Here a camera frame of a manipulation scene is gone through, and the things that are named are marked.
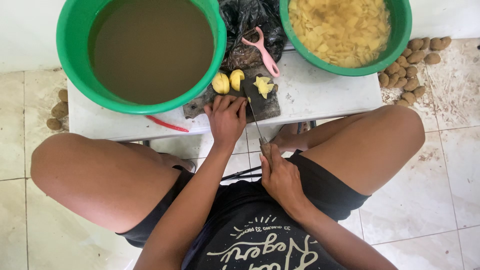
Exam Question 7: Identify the person's right hand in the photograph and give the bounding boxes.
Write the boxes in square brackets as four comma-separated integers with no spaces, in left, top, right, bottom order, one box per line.
[260,143,305,219]

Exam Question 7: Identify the person's left hand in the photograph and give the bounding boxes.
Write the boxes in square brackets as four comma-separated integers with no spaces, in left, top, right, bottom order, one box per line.
[203,95,248,146]

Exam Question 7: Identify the wooden handled kitchen knife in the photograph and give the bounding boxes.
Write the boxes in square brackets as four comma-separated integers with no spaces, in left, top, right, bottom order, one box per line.
[246,96,274,168]

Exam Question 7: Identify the peeled potato half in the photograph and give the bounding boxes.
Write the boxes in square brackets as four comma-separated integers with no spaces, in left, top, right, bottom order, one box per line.
[212,72,230,95]
[229,69,245,92]

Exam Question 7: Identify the dark worn cutting board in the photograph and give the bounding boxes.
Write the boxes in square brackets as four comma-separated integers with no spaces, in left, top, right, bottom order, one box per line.
[182,65,282,124]

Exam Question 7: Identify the black shorts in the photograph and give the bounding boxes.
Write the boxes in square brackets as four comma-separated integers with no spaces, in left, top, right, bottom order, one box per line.
[116,149,372,249]

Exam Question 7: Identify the pile of cut potato pieces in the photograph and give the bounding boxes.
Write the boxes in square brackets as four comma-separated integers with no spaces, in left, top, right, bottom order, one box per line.
[253,76,275,100]

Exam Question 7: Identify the black printed t-shirt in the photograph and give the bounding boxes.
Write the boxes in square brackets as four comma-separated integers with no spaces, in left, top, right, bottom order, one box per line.
[181,208,349,270]

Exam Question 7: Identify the pink vegetable peeler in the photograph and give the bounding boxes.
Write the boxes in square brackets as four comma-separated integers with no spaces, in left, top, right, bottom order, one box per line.
[241,26,281,78]

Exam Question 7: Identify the person's right leg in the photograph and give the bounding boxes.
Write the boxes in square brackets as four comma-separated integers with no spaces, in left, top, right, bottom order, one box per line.
[271,104,426,196]

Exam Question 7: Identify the person's leg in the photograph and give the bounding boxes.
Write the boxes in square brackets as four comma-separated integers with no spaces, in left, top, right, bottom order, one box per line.
[30,133,196,234]
[271,104,426,196]

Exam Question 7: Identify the white low table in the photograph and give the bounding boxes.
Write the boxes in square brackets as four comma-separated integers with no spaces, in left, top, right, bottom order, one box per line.
[67,41,383,142]

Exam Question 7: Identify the black plastic bag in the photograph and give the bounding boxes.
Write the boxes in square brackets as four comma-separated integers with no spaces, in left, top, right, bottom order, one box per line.
[218,0,289,72]

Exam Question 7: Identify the person's left leg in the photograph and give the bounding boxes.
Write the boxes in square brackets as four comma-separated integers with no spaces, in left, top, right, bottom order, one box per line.
[30,133,196,234]

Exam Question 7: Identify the heap of soaking potato slices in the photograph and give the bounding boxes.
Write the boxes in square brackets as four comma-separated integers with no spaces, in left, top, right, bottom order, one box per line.
[288,0,392,69]

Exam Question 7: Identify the green basin with muddy water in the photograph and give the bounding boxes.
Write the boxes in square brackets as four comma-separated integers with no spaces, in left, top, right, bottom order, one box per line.
[56,0,227,115]

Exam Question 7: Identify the heap of unpeeled brown potatoes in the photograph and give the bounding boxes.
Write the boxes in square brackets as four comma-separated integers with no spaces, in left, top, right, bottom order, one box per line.
[377,36,452,108]

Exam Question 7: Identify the green basin with potato slices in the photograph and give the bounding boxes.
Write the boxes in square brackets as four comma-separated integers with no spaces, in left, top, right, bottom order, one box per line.
[279,0,413,77]

